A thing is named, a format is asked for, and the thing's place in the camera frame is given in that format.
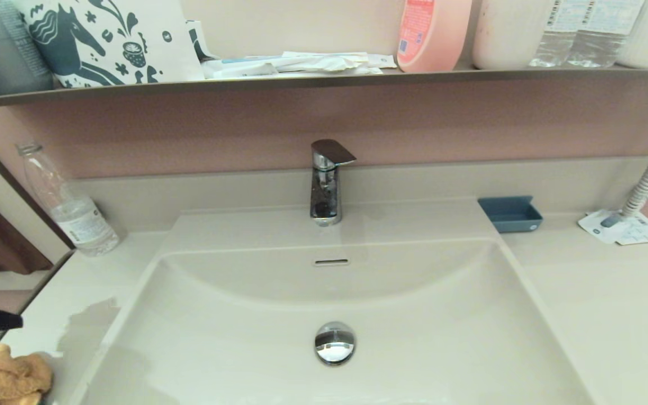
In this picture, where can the orange cleaning cloth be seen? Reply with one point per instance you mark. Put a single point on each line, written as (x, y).
(3, 377)

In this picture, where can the chrome sink faucet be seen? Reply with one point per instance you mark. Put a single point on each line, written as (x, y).
(324, 197)

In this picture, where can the white ceramic sink basin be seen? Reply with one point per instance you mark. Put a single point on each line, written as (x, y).
(414, 337)

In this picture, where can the clear plastic water bottle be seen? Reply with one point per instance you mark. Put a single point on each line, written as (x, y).
(76, 219)

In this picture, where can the white horse print bag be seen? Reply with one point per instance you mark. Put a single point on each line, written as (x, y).
(133, 34)

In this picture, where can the chrome drain stopper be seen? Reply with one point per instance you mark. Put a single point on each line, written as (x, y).
(334, 343)

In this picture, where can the small patterned white pouch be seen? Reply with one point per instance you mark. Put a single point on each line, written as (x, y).
(200, 42)

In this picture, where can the white tube packet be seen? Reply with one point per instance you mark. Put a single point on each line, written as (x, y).
(239, 69)

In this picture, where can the crumpled white wrapper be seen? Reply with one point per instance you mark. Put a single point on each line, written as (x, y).
(329, 62)

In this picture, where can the small white printed box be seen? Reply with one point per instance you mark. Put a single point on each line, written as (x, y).
(383, 59)

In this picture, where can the pink lotion bottle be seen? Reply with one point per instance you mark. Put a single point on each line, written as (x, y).
(436, 39)

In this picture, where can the blue soap dish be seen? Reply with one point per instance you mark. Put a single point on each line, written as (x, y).
(509, 216)

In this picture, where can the white round container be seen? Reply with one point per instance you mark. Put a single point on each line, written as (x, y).
(504, 39)

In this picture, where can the clear labelled water bottle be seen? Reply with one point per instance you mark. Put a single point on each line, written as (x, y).
(599, 45)
(554, 48)

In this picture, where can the white printed paper packet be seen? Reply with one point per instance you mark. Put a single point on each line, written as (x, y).
(639, 230)

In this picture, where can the brown wall shelf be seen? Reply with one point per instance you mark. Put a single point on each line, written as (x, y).
(301, 82)

